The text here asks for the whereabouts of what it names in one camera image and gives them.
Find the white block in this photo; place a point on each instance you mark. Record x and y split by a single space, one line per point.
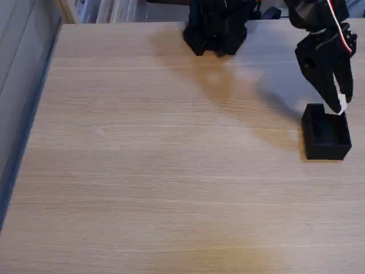
343 104

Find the black open box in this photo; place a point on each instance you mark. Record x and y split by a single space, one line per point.
326 148

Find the dark blue object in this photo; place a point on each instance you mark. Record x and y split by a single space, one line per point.
271 13

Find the pale hanging cloths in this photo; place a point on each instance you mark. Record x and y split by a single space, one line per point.
114 11

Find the wooden post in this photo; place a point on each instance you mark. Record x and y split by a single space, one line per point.
66 11

